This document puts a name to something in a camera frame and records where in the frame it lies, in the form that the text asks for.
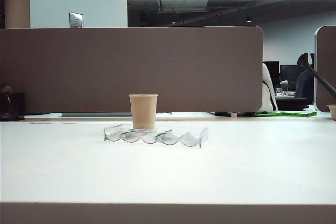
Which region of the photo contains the clear acrylic chip tray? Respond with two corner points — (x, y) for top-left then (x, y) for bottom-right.
(103, 124), (210, 149)

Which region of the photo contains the brown paper cup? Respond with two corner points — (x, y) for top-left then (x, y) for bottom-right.
(128, 93), (159, 131)

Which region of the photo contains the wide brown desk partition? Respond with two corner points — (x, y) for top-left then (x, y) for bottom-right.
(0, 26), (264, 114)

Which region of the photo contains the narrow black monitor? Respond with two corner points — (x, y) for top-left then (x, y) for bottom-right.
(263, 60), (280, 88)

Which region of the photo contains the green tape strip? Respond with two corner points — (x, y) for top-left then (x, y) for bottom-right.
(253, 111), (318, 118)

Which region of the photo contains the black flat bag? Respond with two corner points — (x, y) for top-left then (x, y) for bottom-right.
(275, 97), (310, 111)

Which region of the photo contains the wide black monitor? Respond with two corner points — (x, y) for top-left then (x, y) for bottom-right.
(279, 64), (308, 88)

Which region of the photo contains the person in blue shirt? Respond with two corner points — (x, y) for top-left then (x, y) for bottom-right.
(296, 71), (315, 99)

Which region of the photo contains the black angled rod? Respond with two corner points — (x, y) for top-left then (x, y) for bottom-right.
(297, 52), (336, 92)

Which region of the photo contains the black mesh pen holder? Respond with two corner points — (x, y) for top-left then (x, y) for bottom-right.
(0, 84), (27, 121)

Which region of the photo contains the beige paper bowl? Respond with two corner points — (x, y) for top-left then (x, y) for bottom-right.
(325, 104), (336, 120)

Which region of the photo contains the narrow brown desk partition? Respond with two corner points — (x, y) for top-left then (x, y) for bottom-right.
(314, 25), (336, 113)

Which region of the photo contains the white bag with black strap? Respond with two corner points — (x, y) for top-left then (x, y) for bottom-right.
(261, 63), (279, 112)

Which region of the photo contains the metal wall switch plate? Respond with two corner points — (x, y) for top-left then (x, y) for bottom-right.
(69, 11), (85, 28)

